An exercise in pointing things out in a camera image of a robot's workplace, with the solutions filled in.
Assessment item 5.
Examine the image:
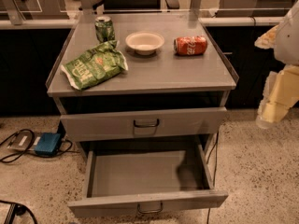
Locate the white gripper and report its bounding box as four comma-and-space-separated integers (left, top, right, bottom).
255, 65, 299, 129

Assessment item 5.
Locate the grey drawer cabinet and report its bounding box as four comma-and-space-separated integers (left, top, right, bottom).
48, 13, 238, 146

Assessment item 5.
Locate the black cabinet power cable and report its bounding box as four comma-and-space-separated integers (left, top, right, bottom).
205, 131, 220, 224

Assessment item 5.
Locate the green soda can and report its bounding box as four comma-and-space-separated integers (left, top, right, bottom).
94, 16, 115, 43

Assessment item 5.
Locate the grey top drawer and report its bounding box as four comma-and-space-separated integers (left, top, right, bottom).
61, 107, 227, 142

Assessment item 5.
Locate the black cable bottom left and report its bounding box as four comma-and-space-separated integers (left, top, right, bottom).
0, 199, 39, 224

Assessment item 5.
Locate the grey flat floor device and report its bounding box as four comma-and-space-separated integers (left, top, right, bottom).
7, 132, 41, 151

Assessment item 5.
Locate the white paper bowl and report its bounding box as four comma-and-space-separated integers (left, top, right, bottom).
125, 31, 164, 55

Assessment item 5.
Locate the grey drawer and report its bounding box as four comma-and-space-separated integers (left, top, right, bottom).
68, 143, 228, 217
61, 107, 227, 142

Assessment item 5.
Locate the orange soda can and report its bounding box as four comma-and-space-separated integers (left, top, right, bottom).
174, 35, 207, 56

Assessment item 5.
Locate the black floor cable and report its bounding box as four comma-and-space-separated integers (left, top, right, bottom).
0, 128, 80, 164

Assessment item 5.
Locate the blue electronics box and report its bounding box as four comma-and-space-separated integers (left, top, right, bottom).
34, 133, 61, 156

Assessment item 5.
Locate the green chip bag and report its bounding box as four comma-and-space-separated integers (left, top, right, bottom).
61, 40, 128, 91

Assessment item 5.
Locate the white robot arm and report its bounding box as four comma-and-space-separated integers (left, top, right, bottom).
254, 1, 299, 129

